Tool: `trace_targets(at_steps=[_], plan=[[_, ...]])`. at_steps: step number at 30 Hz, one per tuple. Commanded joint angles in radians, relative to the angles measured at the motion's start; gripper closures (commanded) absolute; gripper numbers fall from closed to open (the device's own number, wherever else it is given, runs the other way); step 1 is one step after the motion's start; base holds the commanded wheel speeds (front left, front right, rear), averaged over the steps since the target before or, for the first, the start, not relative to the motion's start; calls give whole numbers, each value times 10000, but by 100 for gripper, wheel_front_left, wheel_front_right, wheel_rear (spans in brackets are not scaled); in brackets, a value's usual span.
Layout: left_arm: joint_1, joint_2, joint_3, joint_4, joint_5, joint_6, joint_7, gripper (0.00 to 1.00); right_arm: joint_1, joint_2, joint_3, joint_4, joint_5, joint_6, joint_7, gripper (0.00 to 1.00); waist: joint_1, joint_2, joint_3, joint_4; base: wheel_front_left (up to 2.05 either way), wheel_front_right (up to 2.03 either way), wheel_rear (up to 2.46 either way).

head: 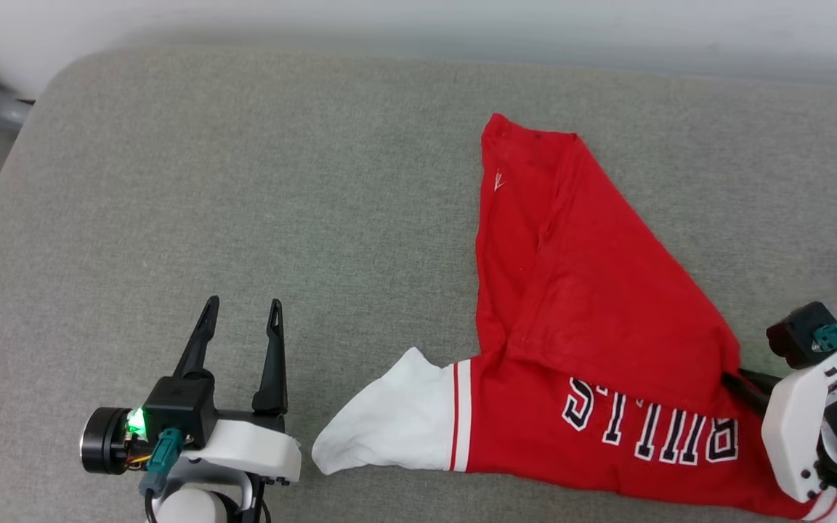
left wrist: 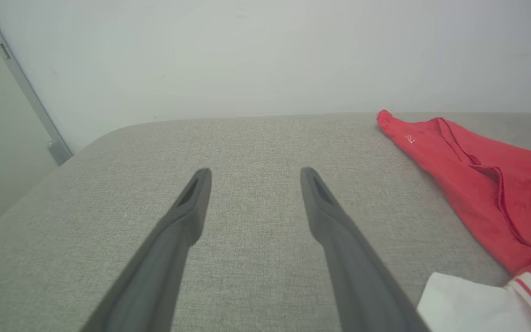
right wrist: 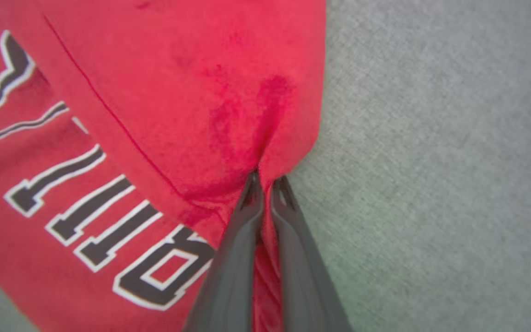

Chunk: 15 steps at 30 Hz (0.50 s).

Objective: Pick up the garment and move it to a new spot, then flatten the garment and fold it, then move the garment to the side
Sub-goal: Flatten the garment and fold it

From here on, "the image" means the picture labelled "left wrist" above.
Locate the grey metal frame post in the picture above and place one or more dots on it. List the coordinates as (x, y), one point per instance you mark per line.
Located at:
(16, 76)

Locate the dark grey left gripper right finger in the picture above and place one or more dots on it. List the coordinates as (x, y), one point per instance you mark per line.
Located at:
(357, 276)

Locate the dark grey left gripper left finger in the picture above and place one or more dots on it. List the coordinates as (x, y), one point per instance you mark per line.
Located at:
(164, 267)

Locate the red and white garment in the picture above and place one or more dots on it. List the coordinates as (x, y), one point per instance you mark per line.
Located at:
(477, 184)

